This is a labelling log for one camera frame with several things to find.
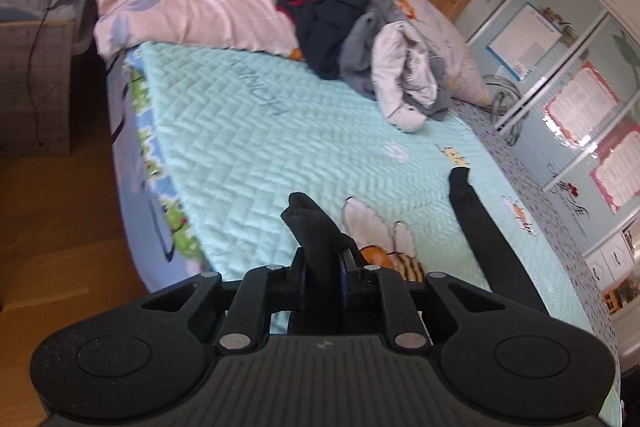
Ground black pants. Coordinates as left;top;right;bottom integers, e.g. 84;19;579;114
280;167;548;338

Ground white drawer cabinet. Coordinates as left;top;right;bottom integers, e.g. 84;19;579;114
582;227;640;323

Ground white jacket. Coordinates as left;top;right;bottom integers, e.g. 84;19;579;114
370;21;441;132

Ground floral pillow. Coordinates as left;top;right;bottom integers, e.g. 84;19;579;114
395;0;501;108

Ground grey fleece garment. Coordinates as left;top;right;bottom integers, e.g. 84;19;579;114
340;12;453;122

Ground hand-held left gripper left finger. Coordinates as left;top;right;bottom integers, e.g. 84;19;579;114
127;247;308;353

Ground cartoon printed bed sheet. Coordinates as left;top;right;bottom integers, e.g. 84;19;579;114
105;47;211;293

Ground black cable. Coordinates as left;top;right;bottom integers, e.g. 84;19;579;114
27;0;68;148

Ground grey bedside cabinet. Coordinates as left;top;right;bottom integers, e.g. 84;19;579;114
0;0;121;158

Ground pink framed poster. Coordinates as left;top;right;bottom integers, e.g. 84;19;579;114
589;117;640;214

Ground blue framed poster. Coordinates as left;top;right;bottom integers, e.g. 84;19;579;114
485;2;563;80

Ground green quilted bee bedspread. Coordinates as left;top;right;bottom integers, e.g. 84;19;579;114
107;42;621;427

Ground orange framed poster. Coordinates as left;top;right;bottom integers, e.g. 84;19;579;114
542;61;621;148

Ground navy garment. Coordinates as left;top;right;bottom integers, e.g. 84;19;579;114
275;0;373;80

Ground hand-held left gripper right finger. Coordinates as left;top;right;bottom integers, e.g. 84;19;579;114
337;249;511;353

